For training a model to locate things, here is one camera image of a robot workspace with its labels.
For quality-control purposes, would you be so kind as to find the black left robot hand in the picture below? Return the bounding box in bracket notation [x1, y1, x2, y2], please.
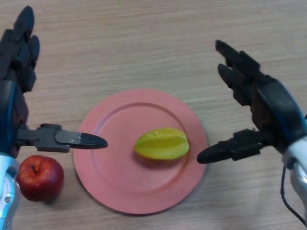
[0, 6, 108, 159]

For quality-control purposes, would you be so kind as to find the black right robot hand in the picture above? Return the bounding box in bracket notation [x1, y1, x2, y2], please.
[196, 39, 307, 165]

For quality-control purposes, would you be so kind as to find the yellow starfruit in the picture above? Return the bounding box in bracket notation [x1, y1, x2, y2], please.
[133, 127, 189, 161]

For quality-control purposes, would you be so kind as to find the pink round plate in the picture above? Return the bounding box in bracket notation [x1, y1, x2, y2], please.
[73, 89, 208, 215]

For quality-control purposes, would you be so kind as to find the red apple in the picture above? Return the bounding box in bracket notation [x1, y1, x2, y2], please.
[16, 155, 65, 202]

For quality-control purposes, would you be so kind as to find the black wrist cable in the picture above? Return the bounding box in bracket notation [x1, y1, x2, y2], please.
[280, 164, 307, 222]

